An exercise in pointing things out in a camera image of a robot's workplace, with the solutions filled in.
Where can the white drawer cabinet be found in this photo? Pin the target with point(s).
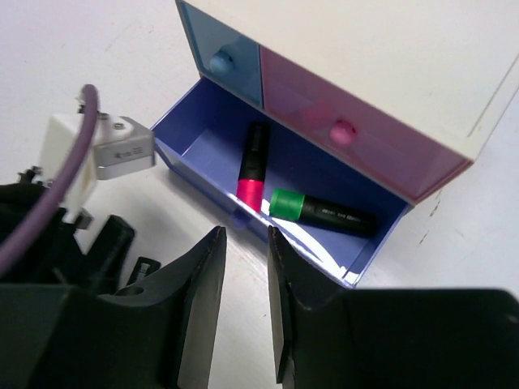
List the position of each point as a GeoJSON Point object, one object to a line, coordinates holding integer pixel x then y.
{"type": "Point", "coordinates": [448, 69]}

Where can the light blue small drawer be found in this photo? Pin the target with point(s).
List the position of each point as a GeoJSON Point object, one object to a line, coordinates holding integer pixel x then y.
{"type": "Point", "coordinates": [223, 54]}

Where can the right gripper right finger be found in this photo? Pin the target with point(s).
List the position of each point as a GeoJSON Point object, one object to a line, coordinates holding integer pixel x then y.
{"type": "Point", "coordinates": [328, 336]}

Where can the green cap black highlighter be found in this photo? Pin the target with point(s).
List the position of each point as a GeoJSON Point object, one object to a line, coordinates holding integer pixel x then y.
{"type": "Point", "coordinates": [320, 213]}

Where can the pink small drawer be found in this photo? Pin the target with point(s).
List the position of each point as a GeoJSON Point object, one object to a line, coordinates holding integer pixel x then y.
{"type": "Point", "coordinates": [389, 152]}

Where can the pink cap black highlighter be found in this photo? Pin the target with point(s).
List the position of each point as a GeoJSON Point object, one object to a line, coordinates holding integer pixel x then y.
{"type": "Point", "coordinates": [253, 166]}

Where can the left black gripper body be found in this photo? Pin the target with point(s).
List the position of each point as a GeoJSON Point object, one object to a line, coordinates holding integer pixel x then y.
{"type": "Point", "coordinates": [55, 257]}

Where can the blue wide drawer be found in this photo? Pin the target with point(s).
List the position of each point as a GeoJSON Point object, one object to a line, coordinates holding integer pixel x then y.
{"type": "Point", "coordinates": [202, 138]}

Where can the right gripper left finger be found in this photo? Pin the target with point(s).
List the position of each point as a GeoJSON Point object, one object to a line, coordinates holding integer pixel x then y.
{"type": "Point", "coordinates": [156, 333]}

